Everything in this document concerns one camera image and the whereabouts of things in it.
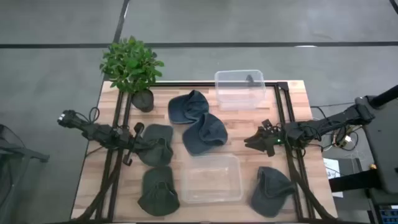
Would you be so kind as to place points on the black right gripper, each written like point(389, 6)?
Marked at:
point(272, 140)

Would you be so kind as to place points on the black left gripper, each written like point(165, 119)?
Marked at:
point(133, 146)

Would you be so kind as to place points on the dark green cap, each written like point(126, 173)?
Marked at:
point(158, 155)
point(158, 193)

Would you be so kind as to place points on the dark blue cap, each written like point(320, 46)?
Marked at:
point(205, 135)
point(186, 107)

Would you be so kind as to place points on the dark grey cap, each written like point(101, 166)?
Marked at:
point(270, 193)

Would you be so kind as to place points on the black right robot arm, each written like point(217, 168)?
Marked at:
point(335, 119)

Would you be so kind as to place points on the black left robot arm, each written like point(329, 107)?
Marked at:
point(93, 132)

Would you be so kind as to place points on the clear plastic container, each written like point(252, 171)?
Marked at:
point(211, 180)
point(239, 93)

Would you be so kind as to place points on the white paper sheet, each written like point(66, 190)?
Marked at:
point(329, 165)

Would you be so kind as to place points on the potted green plant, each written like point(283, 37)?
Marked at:
point(132, 65)

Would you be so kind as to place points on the black flat bar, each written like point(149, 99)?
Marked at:
point(351, 182)

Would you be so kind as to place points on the black robot stand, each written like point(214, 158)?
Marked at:
point(384, 140)

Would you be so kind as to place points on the blue storage box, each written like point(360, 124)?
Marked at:
point(388, 216)

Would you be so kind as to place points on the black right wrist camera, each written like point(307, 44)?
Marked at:
point(267, 123)

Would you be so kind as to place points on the small black bracket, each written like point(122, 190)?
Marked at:
point(250, 80)

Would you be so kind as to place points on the black aluminium table frame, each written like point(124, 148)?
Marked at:
point(186, 84)

